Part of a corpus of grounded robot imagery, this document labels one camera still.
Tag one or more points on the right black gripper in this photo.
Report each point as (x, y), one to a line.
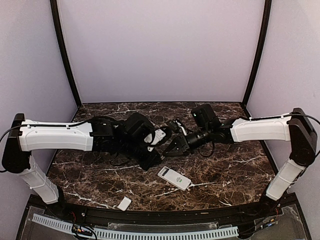
(182, 145)

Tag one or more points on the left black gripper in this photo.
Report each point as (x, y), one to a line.
(155, 159)

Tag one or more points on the white remote control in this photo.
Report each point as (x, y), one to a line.
(171, 176)

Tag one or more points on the white battery cover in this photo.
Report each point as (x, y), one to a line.
(124, 204)

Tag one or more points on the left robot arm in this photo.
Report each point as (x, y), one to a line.
(135, 138)

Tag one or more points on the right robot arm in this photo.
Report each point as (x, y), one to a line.
(294, 127)

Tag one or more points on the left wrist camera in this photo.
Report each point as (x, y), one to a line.
(158, 138)

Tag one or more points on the white slotted cable duct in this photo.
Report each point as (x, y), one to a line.
(119, 231)

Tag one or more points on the black front rail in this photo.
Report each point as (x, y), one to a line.
(103, 216)

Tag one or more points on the right black frame post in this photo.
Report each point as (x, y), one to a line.
(258, 53)

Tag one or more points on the black frame post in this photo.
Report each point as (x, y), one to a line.
(258, 53)
(63, 52)

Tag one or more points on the left black frame post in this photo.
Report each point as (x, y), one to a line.
(63, 52)

